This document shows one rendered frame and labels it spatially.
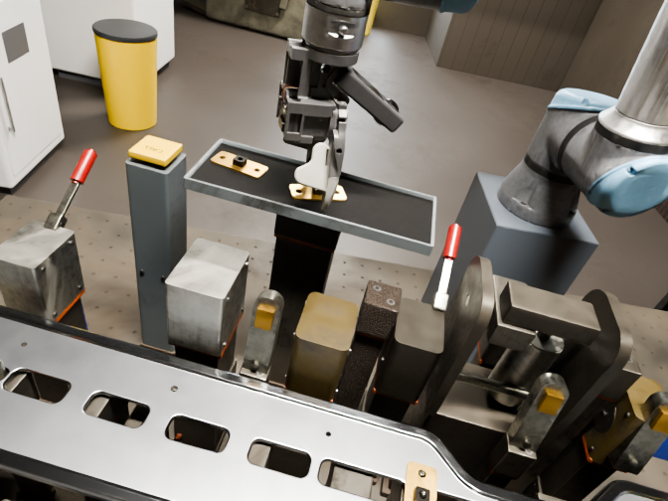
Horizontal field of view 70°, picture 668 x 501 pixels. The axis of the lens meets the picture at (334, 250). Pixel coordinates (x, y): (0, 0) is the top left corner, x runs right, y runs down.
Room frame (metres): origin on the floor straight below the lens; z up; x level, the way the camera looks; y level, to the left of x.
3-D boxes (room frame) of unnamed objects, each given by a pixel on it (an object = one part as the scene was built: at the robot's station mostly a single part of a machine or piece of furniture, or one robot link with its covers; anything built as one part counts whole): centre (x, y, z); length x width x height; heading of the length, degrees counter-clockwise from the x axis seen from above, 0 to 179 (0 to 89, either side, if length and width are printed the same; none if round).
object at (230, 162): (0.64, 0.17, 1.17); 0.08 x 0.04 x 0.01; 79
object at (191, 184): (0.62, 0.05, 1.16); 0.37 x 0.14 x 0.02; 87
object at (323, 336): (0.46, -0.02, 0.89); 0.12 x 0.08 x 0.38; 177
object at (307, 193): (0.62, 0.04, 1.17); 0.08 x 0.04 x 0.01; 112
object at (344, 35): (0.61, 0.06, 1.40); 0.08 x 0.08 x 0.05
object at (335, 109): (0.61, 0.07, 1.32); 0.09 x 0.08 x 0.12; 112
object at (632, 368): (0.48, -0.40, 0.91); 0.07 x 0.05 x 0.42; 177
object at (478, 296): (0.48, -0.28, 0.94); 0.18 x 0.13 x 0.49; 87
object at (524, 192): (0.86, -0.37, 1.15); 0.15 x 0.15 x 0.10
